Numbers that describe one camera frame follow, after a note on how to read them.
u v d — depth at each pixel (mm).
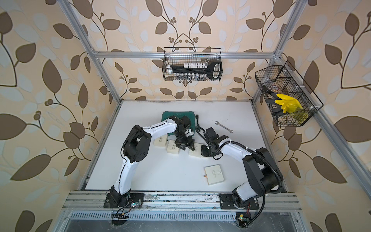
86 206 737
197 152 889
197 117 1083
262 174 439
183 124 761
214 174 806
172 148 909
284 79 789
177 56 912
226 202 733
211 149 654
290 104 683
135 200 740
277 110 641
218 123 1054
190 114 1083
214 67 826
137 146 568
